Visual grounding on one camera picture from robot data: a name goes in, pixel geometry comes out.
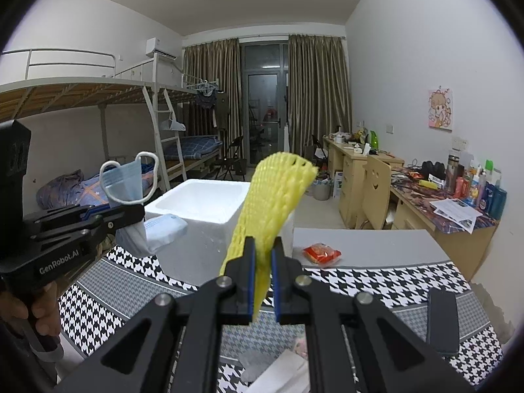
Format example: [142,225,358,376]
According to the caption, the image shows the cartoon wall poster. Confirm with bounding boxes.
[428,87,454,132]

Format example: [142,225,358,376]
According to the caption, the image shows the white air conditioner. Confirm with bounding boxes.
[146,38,178,59]

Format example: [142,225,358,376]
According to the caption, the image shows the blue and orange quilt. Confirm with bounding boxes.
[36,163,160,214]

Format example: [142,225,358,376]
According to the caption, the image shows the brown curtain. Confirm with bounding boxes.
[182,38,242,164]
[288,35,353,156]

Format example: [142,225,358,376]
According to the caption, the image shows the dark hanging clothes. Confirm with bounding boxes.
[194,88,217,109]

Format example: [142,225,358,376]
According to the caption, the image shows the glass balcony door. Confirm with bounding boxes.
[241,43,289,173]

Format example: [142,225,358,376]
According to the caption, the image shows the cluttered wooden desk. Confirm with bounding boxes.
[323,135,404,228]

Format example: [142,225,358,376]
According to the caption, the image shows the wooden smiley chair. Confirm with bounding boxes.
[356,155,404,230]

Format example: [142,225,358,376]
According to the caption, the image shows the white foam box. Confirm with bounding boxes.
[145,179,294,291]

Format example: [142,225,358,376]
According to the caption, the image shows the white bunk ladder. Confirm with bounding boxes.
[149,86,186,192]

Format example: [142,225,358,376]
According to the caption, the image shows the black desk speakers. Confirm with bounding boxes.
[421,160,446,178]

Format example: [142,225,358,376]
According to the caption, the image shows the black phone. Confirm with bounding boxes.
[426,289,460,356]

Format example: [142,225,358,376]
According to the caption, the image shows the person's left hand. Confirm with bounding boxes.
[0,284,63,348]

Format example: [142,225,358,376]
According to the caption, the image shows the printed paper sheets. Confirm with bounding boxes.
[429,197,484,234]

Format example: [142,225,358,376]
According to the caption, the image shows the houndstooth table cloth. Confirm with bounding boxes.
[57,246,504,393]

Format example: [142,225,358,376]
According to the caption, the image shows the row of toiletry bottles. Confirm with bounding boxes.
[446,155,508,219]

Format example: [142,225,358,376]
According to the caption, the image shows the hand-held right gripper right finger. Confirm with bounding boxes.
[271,235,476,393]

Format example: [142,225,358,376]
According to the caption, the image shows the yellow foam net sleeve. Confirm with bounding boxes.
[219,152,318,321]

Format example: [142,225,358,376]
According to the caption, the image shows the black folding chair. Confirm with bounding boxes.
[217,136,247,181]

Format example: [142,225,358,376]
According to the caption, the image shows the blue face mask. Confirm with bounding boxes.
[143,213,189,254]
[99,151,159,256]

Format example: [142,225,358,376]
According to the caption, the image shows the blue checked mattress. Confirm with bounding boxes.
[180,136,222,160]

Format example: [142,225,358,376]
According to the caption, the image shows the wooden desk with patterned mat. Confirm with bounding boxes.
[389,164,500,283]

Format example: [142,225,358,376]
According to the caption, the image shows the red snack packet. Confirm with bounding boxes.
[302,243,342,268]

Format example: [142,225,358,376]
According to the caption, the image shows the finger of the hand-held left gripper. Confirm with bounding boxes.
[24,207,113,238]
[30,204,146,256]

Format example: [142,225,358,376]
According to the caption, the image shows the white metal bunk bed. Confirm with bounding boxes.
[0,49,224,222]

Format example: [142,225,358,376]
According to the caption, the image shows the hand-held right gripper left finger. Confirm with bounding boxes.
[53,235,256,393]

